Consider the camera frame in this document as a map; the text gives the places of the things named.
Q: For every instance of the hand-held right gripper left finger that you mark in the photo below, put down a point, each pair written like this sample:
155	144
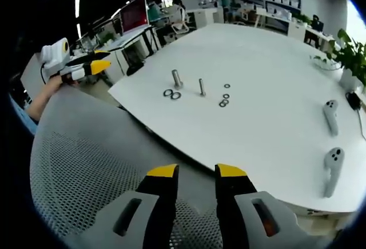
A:
134	217

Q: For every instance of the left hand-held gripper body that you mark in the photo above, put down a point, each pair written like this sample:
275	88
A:
54	57

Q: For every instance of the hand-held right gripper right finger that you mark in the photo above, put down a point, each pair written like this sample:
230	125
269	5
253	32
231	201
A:
246	220

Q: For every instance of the thick metal threaded stud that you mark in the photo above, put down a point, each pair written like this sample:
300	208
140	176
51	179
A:
176	78

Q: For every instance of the thin metal threaded stud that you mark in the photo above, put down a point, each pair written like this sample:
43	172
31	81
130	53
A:
202	87

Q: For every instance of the person's left hand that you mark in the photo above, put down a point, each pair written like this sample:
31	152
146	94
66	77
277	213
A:
58	82

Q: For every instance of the white office desk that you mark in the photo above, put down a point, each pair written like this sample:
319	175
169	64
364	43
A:
130	43

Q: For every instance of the computer monitor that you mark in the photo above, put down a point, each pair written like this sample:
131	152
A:
133	14

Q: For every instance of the grey mesh office chair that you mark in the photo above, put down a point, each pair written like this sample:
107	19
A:
85	160

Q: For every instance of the white office chair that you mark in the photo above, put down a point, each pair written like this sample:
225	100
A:
180	25

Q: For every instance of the white handheld controller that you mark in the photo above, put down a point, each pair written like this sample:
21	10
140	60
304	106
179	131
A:
331	117
331	171

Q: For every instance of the black power adapter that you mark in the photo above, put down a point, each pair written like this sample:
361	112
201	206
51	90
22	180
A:
354	100

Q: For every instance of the white plant pot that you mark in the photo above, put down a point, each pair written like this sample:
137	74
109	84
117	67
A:
349	80

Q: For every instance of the storage shelf with white bins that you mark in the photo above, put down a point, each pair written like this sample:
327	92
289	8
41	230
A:
268	0

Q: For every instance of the green potted plant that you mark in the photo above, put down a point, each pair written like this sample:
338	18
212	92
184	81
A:
353	54

